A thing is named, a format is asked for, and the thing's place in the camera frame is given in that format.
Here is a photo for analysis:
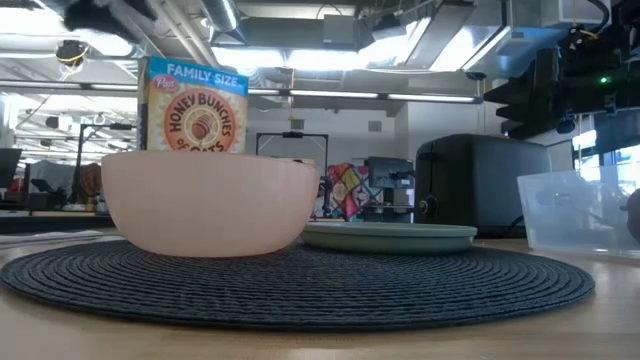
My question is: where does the silver ventilation duct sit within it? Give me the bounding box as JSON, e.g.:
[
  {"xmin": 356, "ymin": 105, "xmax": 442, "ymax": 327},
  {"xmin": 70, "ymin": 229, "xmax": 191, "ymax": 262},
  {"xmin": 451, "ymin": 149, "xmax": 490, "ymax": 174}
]
[{"xmin": 199, "ymin": 0, "xmax": 241, "ymax": 32}]

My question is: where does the colourful patchwork panel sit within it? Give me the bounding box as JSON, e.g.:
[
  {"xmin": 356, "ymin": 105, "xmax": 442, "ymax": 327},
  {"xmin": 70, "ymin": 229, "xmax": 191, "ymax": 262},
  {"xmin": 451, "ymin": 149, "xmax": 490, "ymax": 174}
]
[{"xmin": 327, "ymin": 161, "xmax": 385, "ymax": 222}]

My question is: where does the Honey Bunches cereal box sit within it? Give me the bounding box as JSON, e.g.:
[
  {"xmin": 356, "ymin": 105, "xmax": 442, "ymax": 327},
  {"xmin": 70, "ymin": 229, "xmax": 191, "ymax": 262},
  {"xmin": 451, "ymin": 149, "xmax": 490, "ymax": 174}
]
[{"xmin": 137, "ymin": 54, "xmax": 250, "ymax": 154}]

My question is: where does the black rectangular frame stand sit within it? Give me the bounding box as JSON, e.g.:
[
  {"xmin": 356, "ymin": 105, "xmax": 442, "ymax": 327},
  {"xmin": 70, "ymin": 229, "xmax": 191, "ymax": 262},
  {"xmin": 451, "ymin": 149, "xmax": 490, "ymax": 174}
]
[{"xmin": 255, "ymin": 131, "xmax": 330, "ymax": 176}]

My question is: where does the pink bowl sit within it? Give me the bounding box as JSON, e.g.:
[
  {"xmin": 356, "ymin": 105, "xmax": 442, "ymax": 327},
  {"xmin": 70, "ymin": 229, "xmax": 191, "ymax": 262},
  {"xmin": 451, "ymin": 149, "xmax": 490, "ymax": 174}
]
[{"xmin": 100, "ymin": 150, "xmax": 321, "ymax": 259}]

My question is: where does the black monitor on stand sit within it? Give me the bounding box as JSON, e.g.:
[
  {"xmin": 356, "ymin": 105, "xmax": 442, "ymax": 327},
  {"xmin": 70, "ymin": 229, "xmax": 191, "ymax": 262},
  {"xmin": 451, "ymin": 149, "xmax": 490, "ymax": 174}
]
[{"xmin": 364, "ymin": 155, "xmax": 416, "ymax": 191}]

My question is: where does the grey boxy air unit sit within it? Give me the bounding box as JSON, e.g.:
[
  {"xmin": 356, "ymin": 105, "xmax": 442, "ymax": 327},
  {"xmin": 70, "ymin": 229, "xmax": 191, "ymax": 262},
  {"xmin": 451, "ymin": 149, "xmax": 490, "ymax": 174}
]
[{"xmin": 322, "ymin": 13, "xmax": 362, "ymax": 51}]

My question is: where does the black toaster power cable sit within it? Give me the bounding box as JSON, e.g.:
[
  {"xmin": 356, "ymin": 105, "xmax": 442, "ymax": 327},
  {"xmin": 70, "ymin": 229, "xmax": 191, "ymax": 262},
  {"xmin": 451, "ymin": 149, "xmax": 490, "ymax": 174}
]
[{"xmin": 503, "ymin": 214, "xmax": 525, "ymax": 237}]

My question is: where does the black flat monitor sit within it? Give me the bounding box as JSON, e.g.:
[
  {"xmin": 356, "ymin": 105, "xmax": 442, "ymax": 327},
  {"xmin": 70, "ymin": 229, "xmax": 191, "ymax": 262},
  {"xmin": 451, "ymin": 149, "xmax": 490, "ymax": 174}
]
[{"xmin": 0, "ymin": 147, "xmax": 24, "ymax": 189}]

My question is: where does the dark woven round placemat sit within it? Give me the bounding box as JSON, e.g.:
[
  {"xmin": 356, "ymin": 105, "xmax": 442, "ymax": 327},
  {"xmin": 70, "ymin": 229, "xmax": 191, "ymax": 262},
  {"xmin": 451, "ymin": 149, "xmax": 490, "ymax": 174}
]
[{"xmin": 0, "ymin": 238, "xmax": 597, "ymax": 332}]

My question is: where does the fluorescent strip light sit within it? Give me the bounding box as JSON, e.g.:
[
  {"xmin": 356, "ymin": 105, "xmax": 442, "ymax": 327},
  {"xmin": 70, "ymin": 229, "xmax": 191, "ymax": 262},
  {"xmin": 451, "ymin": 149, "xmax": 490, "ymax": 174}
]
[
  {"xmin": 387, "ymin": 92, "xmax": 476, "ymax": 104},
  {"xmin": 288, "ymin": 89, "xmax": 380, "ymax": 100}
]

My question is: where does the green plate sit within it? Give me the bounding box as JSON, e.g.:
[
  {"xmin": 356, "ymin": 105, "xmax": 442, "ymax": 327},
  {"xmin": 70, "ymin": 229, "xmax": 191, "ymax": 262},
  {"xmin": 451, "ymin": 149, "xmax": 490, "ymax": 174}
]
[{"xmin": 299, "ymin": 221, "xmax": 479, "ymax": 255}]

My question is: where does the black toaster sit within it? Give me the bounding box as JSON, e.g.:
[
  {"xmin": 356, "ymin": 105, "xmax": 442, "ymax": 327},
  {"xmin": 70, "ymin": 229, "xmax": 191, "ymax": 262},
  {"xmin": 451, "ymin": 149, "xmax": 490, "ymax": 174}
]
[{"xmin": 413, "ymin": 132, "xmax": 553, "ymax": 239}]

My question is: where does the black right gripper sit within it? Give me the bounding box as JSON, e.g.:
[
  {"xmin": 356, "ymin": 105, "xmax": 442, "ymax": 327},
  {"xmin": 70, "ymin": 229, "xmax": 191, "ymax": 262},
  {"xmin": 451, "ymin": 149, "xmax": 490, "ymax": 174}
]
[{"xmin": 483, "ymin": 47, "xmax": 576, "ymax": 124}]

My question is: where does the clear plastic bin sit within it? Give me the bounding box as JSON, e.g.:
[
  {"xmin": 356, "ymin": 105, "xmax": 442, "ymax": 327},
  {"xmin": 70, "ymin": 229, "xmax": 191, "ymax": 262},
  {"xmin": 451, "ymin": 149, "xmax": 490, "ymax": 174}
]
[{"xmin": 516, "ymin": 162, "xmax": 640, "ymax": 259}]

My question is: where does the black light stand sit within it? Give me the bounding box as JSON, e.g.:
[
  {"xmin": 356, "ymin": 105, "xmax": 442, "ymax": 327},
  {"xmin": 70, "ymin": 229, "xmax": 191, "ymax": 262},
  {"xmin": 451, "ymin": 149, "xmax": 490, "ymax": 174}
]
[{"xmin": 72, "ymin": 122, "xmax": 136, "ymax": 206}]

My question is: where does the black reel with yellow cable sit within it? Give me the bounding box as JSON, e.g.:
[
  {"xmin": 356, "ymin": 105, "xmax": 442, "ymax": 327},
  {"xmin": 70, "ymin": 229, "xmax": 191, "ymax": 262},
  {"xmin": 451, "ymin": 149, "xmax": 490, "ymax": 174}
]
[{"xmin": 54, "ymin": 38, "xmax": 91, "ymax": 67}]

